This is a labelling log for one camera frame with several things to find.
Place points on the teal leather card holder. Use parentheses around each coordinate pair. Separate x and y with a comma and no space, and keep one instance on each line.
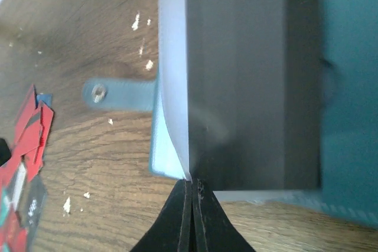
(263,100)

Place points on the black card centre left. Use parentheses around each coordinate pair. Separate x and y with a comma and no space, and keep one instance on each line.
(34,202)

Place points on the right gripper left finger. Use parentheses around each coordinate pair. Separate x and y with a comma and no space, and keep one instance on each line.
(171,230)

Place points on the red card top pile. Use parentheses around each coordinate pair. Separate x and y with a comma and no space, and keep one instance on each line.
(32,128)

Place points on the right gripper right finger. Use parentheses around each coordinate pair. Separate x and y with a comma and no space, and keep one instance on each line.
(213,231)

